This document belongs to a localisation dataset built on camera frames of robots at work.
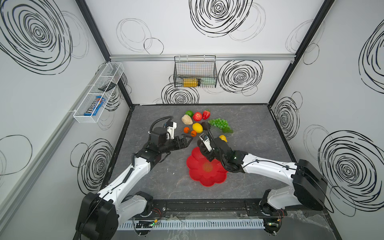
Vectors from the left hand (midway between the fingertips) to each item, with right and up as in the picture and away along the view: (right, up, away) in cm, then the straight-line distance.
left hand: (189, 139), depth 77 cm
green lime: (-1, +15, +34) cm, 37 cm away
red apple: (+5, +12, +28) cm, 31 cm away
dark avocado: (+11, +6, +25) cm, 28 cm away
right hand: (+9, -3, +5) cm, 10 cm away
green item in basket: (+11, +33, +9) cm, 36 cm away
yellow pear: (+21, -1, +19) cm, 28 cm away
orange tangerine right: (+2, +1, +22) cm, 22 cm away
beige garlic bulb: (-3, +10, +28) cm, 29 cm away
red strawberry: (+11, +14, +32) cm, 36 cm away
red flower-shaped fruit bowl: (+8, -20, +10) cm, 24 cm away
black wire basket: (+5, +42, +21) cm, 48 cm away
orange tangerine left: (-3, +4, +25) cm, 25 cm away
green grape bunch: (+22, +7, +26) cm, 35 cm away
